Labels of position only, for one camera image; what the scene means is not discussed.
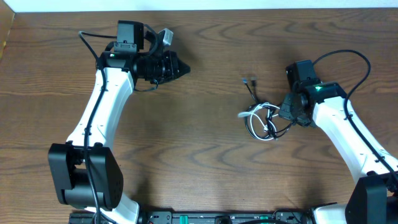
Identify black USB cable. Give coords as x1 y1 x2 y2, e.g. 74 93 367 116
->
241 76 295 141

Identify white USB cable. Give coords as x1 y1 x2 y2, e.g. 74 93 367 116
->
238 102 281 141

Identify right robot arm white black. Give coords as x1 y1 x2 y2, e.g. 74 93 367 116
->
279 60 397 223

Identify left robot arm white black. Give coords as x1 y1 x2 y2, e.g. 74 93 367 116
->
48 20 190 223

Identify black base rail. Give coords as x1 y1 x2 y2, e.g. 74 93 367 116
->
137 210 314 224

